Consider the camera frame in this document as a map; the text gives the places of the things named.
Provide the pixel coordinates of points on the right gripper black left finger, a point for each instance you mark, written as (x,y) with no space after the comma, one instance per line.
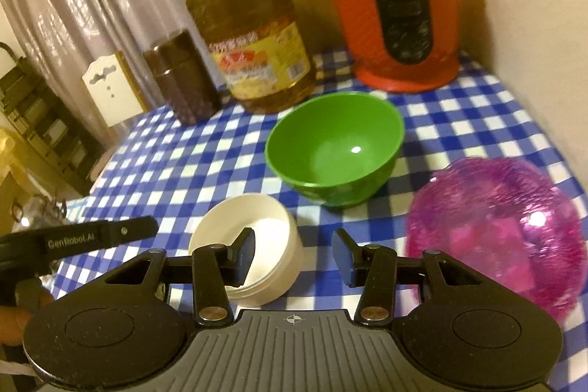
(215,267)

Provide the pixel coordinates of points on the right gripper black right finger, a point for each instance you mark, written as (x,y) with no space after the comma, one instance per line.
(372,268)

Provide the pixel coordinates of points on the white plastic bowl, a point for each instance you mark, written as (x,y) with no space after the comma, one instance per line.
(278,256)

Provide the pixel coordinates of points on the green plastic bowl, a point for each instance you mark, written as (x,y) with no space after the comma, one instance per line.
(338,149)

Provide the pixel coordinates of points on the large purple plastic plate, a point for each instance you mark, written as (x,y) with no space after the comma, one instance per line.
(506,219)

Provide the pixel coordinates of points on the person's left hand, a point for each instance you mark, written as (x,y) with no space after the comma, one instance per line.
(13,321)

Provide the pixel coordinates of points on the glass kettle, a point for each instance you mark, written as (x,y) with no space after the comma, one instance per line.
(38,212)

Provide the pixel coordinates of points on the dark shelf rack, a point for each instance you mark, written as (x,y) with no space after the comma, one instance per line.
(47,125)

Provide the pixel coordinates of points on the brown cylindrical canister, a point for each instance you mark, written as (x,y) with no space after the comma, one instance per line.
(183,78)

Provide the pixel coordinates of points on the white wooden chair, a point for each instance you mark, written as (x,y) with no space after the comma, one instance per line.
(113,89)

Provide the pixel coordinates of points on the large cooking oil bottle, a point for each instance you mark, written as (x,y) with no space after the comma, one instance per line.
(258,49)

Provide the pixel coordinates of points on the red electric pressure cooker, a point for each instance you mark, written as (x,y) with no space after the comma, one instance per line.
(402,46)

